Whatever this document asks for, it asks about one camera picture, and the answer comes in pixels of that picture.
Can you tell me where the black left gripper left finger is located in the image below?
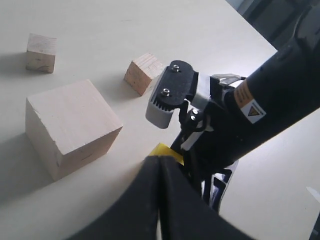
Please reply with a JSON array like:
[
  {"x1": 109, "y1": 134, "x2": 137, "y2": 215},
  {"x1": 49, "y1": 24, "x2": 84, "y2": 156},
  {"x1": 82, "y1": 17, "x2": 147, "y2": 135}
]
[{"x1": 69, "y1": 156, "x2": 160, "y2": 240}]

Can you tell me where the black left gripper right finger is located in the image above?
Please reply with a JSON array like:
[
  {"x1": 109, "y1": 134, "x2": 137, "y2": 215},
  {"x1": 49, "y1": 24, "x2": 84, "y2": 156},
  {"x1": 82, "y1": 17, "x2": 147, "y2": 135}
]
[{"x1": 158, "y1": 156, "x2": 251, "y2": 240}]

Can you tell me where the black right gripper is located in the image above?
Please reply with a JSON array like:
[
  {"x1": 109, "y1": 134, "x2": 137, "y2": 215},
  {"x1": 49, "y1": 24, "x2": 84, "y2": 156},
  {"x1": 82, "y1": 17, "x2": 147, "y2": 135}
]
[{"x1": 171, "y1": 99, "x2": 246, "y2": 213}]

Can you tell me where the yellow cube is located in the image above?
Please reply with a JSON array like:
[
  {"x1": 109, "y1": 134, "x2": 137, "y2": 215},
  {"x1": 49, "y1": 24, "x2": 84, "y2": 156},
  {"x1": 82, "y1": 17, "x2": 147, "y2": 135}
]
[{"x1": 148, "y1": 142, "x2": 184, "y2": 166}]

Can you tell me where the large wooden cube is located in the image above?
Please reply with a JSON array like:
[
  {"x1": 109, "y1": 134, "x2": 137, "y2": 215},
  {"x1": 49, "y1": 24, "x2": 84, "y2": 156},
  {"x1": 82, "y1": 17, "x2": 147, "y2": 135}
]
[{"x1": 25, "y1": 79, "x2": 123, "y2": 181}]

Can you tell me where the medium wooden cube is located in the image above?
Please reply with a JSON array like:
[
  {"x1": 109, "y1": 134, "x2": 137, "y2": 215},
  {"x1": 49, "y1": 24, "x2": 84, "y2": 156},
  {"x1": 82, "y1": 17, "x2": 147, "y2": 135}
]
[{"x1": 124, "y1": 53, "x2": 165, "y2": 96}]

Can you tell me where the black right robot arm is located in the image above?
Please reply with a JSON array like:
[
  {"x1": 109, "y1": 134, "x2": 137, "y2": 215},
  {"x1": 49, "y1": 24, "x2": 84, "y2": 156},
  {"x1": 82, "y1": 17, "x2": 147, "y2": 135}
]
[{"x1": 172, "y1": 4, "x2": 320, "y2": 211}]

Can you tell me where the small wooden cube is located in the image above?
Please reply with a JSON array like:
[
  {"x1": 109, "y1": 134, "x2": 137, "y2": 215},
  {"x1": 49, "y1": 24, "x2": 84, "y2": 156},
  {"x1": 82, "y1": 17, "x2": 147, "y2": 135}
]
[{"x1": 25, "y1": 33, "x2": 57, "y2": 74}]

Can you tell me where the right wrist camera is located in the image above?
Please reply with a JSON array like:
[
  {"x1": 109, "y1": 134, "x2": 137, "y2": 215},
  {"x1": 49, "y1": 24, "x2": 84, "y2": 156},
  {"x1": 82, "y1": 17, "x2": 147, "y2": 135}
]
[{"x1": 145, "y1": 60, "x2": 212, "y2": 129}]

